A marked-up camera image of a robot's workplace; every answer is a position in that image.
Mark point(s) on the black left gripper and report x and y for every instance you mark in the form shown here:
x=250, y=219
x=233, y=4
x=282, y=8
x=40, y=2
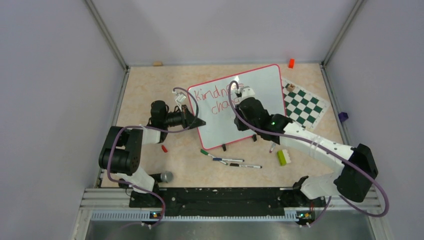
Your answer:
x=188, y=120

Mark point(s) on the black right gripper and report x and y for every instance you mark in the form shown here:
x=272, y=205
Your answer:
x=240, y=125

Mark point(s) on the red marker cap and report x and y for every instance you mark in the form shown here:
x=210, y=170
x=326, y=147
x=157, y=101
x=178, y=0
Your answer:
x=165, y=150

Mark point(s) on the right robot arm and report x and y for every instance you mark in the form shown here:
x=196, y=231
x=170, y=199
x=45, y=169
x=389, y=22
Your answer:
x=353, y=168

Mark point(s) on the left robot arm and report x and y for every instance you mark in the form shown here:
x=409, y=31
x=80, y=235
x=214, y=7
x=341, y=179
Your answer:
x=120, y=155

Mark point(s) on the green-capped marker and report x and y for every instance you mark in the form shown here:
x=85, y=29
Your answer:
x=212, y=156

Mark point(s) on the blue-capped marker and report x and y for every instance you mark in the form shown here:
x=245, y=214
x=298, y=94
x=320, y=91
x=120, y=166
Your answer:
x=227, y=159

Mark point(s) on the purple-capped marker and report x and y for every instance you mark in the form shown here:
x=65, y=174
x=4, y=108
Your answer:
x=272, y=147

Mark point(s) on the wooden chess piece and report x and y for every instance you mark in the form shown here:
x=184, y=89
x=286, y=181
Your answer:
x=291, y=87

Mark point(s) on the green white chessboard mat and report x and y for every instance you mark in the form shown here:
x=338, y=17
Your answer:
x=303, y=106

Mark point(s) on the black-capped marker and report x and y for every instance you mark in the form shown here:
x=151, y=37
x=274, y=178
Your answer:
x=245, y=165

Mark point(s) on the lime green toy brick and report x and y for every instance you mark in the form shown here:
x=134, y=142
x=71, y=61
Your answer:
x=283, y=157

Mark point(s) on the orange block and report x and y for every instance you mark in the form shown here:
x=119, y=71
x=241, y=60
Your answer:
x=291, y=63

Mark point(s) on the black microphone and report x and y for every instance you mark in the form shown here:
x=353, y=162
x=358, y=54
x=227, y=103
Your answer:
x=163, y=177

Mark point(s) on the cork piece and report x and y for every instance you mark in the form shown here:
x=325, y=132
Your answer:
x=157, y=64

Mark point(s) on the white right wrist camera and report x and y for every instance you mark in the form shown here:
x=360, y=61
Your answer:
x=243, y=93

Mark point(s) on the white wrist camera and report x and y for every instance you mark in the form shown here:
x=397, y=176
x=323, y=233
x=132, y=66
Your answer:
x=179, y=98
x=243, y=93

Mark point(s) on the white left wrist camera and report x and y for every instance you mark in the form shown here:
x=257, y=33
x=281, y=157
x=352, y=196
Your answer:
x=179, y=98

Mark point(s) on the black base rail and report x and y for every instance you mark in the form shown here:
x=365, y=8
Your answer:
x=225, y=202

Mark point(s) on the purple object at wall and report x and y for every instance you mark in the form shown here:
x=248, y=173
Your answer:
x=343, y=116

